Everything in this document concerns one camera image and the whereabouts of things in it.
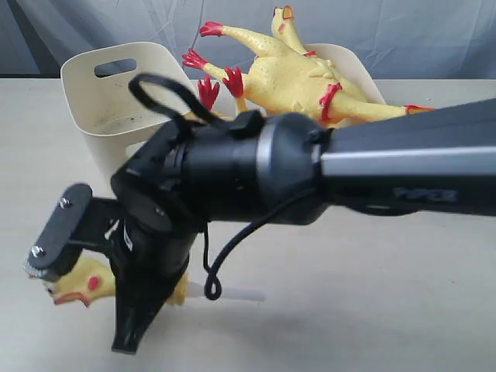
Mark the headless yellow chicken body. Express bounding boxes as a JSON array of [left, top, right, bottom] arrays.
[[183, 60, 268, 119]]

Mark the detached chicken head with squeaker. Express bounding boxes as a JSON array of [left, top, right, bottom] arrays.
[[29, 257, 267, 309]]

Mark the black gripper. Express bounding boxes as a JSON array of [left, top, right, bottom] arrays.
[[71, 130, 203, 353]]

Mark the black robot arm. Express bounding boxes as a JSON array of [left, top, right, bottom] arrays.
[[68, 99, 495, 354]]

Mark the cream bin marked X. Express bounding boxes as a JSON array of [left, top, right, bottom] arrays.
[[60, 42, 195, 180]]

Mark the whole yellow rubber chicken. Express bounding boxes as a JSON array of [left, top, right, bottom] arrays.
[[183, 21, 428, 127]]

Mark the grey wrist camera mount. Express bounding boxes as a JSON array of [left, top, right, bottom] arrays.
[[23, 183, 92, 282]]

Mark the black cable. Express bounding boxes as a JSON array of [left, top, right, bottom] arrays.
[[127, 72, 334, 302]]

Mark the cream bin marked O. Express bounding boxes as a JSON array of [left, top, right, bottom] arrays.
[[303, 43, 386, 105]]

